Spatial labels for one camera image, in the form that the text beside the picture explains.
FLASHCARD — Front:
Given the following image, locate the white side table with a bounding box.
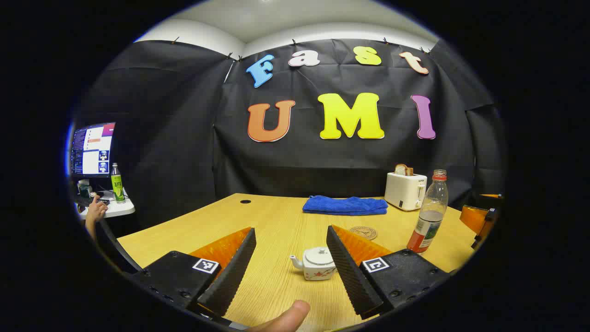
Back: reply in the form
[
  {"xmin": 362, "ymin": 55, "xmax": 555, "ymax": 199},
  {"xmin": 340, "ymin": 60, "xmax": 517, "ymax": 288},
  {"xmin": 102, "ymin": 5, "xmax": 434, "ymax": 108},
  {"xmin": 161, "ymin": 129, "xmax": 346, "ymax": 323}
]
[{"xmin": 76, "ymin": 191, "xmax": 136, "ymax": 219}]

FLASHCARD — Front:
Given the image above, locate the white floral teacup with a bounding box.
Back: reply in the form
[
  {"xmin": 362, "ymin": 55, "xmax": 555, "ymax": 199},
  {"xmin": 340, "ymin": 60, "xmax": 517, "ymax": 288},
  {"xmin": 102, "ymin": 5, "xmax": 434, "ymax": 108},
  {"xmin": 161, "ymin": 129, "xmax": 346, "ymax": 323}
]
[{"xmin": 289, "ymin": 247, "xmax": 337, "ymax": 281}]

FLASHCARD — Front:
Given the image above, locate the round brown coaster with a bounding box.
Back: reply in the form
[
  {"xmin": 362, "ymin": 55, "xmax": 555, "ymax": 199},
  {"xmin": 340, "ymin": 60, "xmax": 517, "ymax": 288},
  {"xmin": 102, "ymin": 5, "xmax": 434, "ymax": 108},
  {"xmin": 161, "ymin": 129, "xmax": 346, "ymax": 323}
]
[{"xmin": 349, "ymin": 226, "xmax": 378, "ymax": 241}]

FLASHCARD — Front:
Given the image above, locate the black backdrop cloth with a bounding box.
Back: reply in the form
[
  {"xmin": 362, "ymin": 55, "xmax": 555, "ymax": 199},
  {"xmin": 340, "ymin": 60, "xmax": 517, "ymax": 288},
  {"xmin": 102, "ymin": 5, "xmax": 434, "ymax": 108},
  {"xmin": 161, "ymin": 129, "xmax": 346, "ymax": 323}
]
[{"xmin": 74, "ymin": 38, "xmax": 507, "ymax": 231}]

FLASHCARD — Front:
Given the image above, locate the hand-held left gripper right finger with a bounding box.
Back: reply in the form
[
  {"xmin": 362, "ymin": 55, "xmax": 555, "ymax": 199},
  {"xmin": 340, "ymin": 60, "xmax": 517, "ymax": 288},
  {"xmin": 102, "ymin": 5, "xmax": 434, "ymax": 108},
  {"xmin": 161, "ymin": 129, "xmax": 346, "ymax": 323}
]
[{"xmin": 326, "ymin": 225, "xmax": 450, "ymax": 320}]

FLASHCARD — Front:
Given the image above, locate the blue folded towel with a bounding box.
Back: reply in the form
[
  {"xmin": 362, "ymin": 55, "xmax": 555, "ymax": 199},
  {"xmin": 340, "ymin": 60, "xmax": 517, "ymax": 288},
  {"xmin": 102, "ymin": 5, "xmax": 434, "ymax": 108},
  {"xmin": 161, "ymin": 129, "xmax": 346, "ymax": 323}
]
[{"xmin": 302, "ymin": 195, "xmax": 389, "ymax": 216}]

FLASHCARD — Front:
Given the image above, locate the white toaster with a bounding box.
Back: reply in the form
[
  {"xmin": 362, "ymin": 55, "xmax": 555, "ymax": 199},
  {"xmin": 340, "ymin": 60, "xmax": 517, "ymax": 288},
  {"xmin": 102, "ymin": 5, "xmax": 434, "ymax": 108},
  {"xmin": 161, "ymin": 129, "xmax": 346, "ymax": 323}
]
[{"xmin": 384, "ymin": 172, "xmax": 428, "ymax": 212}]

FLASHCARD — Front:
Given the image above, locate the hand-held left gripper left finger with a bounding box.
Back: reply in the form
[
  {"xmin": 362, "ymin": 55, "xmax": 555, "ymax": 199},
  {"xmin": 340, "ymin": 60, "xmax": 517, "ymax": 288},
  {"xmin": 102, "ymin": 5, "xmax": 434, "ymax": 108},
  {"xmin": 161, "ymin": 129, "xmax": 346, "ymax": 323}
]
[{"xmin": 134, "ymin": 227, "xmax": 257, "ymax": 323}]

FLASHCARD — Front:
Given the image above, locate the clear plastic water bottle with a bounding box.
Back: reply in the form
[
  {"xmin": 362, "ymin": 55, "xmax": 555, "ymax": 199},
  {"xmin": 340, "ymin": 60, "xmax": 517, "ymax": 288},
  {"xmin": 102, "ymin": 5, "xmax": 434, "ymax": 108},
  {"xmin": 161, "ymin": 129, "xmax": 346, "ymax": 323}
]
[{"xmin": 407, "ymin": 169, "xmax": 449, "ymax": 254}]

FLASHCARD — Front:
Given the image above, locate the computer monitor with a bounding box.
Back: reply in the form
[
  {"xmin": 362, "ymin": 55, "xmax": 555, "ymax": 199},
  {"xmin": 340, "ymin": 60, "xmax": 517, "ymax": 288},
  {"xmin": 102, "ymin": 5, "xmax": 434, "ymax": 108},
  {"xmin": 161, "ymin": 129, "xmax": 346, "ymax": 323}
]
[{"xmin": 70, "ymin": 122, "xmax": 116, "ymax": 179}]

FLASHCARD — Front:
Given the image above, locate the green drink bottle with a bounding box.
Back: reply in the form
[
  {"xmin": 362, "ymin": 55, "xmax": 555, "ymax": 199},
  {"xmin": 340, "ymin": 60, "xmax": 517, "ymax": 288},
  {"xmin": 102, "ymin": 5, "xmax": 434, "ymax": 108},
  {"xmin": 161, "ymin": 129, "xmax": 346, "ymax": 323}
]
[{"xmin": 111, "ymin": 162, "xmax": 126, "ymax": 204}]

